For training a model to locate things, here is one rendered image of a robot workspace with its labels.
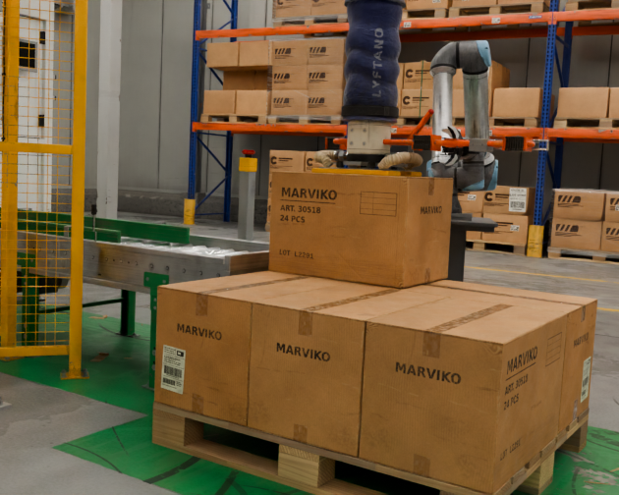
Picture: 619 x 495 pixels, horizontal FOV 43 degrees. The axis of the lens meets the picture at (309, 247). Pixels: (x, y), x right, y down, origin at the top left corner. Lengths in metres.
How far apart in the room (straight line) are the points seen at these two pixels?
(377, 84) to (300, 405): 1.29
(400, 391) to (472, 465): 0.27
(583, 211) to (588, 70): 2.34
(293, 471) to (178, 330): 0.60
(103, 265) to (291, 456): 1.46
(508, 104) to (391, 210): 7.62
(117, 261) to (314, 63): 8.25
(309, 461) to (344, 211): 0.98
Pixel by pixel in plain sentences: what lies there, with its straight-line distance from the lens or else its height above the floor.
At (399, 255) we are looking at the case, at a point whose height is 0.66.
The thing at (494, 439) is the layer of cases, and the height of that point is 0.29.
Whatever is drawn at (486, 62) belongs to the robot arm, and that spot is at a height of 1.46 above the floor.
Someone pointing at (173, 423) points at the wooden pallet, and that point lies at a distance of 2.70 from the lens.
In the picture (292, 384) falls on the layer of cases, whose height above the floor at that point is 0.31.
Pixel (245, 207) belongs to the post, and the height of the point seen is 0.75.
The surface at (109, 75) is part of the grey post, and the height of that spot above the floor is 1.61.
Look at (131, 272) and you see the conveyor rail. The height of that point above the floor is 0.48.
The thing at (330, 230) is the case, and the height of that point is 0.73.
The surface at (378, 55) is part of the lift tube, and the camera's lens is 3.04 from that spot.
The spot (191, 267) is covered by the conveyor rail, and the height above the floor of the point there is 0.54.
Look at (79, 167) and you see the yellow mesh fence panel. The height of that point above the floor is 0.92.
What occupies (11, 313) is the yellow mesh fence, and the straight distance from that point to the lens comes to 3.93.
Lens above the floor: 0.96
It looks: 6 degrees down
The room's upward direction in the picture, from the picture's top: 3 degrees clockwise
